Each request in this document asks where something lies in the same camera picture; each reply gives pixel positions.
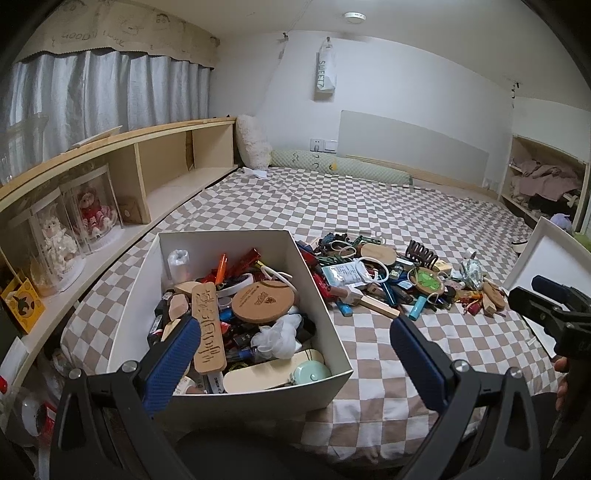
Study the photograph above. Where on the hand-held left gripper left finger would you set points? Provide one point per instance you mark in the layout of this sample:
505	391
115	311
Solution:
173	364

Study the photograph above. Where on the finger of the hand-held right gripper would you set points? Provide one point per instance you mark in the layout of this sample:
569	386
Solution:
531	304
551	288

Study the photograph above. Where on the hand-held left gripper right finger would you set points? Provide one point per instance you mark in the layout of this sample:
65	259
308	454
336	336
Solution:
418	364

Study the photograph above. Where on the oval wooden box white base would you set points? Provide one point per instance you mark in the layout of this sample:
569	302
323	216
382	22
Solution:
171	330

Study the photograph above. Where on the long wooden sign with writing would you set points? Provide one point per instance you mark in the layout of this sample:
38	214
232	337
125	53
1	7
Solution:
207	330

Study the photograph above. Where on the light wooden board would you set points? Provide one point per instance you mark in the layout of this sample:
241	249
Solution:
261	376

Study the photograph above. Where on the white plastic bag ball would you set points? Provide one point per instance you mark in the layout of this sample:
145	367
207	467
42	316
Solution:
277	337

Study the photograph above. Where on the mint green round compact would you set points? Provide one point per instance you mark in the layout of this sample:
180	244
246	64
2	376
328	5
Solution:
310	373

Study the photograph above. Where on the round cork coaster brown print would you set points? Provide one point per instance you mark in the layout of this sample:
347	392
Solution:
263	302

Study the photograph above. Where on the white storage box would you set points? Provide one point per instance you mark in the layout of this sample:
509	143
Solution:
221	244

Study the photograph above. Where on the white plastic hoop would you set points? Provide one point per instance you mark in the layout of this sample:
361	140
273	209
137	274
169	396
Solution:
290	276

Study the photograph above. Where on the person's right hand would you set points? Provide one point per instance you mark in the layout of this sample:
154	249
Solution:
562	392

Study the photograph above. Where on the white box lid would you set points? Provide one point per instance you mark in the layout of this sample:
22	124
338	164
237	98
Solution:
549	251

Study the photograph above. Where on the brown wooden shaped piece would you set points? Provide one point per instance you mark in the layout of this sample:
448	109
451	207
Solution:
491	295

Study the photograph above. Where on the green cloth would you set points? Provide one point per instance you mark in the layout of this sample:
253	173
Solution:
582	240

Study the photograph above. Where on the rounded wooden block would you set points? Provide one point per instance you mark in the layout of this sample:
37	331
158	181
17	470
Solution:
178	305

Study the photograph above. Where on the wooden stick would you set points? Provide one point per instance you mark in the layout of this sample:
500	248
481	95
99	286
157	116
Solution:
381	307

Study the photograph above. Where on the purple plush toy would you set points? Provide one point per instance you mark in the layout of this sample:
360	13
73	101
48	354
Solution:
563	220

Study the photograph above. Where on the small wooden piece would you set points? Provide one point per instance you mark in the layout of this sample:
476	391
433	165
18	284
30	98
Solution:
187	288

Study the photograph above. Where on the green frog cork coaster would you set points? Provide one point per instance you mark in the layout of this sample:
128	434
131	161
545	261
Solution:
425	279

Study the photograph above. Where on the small white box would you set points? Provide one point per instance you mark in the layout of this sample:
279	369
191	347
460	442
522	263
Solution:
353	295

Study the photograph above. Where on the beige small printed box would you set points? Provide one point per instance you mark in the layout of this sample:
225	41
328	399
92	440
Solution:
442	266

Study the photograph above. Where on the large white tape roll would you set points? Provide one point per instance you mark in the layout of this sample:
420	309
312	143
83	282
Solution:
235	288

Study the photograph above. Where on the clear plastic wrapped roll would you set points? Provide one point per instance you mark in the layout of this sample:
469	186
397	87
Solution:
178	263

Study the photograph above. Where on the orange marker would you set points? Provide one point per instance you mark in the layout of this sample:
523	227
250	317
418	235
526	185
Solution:
221	270

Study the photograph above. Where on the pink cosmetic tube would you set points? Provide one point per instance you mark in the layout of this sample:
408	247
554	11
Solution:
339	291

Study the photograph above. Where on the black hair claw clip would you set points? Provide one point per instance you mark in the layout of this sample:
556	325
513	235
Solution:
421	256

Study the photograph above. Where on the pile of pink clothes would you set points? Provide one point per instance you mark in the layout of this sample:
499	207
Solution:
545	180

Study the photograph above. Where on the white sachet packet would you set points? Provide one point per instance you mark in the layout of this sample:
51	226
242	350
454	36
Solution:
344	272

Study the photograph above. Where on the red foil wrappers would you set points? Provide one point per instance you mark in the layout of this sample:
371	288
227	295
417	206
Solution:
247	261

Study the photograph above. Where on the red packet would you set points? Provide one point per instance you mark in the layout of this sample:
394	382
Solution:
46	413

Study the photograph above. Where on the wooden open closet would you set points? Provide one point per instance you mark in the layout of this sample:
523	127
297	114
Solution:
545	150

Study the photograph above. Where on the heap of dark green clips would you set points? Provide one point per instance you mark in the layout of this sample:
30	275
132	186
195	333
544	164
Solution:
341	247

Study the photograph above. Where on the small brown box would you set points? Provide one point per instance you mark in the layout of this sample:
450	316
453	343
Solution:
131	210

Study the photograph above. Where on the checked bed sheet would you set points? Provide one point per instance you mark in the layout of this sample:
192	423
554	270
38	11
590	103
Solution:
369	207

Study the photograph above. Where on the yellow card box black rabbit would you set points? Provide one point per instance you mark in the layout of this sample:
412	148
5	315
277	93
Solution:
21	302

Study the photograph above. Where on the white dress doll case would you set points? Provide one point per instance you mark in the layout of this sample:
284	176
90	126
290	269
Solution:
53	244

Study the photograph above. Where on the red dress doll case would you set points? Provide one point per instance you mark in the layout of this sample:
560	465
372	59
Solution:
94	210

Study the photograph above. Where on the grey headboard panel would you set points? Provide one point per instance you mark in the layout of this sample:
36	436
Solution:
411	143

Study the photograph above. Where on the long wooden bedside shelf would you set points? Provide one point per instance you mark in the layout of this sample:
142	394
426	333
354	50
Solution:
161	161

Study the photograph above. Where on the white tissue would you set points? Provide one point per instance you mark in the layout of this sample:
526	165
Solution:
256	171

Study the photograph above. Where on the green long bolster pillow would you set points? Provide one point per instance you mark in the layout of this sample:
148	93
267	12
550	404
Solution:
337	166

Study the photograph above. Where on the white fluffy pillow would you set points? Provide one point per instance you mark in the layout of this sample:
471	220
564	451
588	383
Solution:
253	143

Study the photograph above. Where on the thin wooden board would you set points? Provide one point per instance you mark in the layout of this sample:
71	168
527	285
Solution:
92	137

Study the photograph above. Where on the grey curtain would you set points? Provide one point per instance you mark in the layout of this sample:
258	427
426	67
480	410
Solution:
92	97

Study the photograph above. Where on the white hanging paper bag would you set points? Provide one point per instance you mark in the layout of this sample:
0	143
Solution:
325	74

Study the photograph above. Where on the round ceiling light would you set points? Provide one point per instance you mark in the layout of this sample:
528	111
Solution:
354	17

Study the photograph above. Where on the beige cartoon curtain valance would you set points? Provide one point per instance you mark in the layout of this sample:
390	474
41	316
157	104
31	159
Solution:
115	32

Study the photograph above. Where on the white wall socket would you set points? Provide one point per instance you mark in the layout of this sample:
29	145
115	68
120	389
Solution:
489	183
316	145

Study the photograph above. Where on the wooden bed rail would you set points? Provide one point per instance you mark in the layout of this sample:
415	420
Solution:
452	183

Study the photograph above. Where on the white wall switch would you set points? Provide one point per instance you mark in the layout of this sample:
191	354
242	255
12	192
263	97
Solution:
330	146

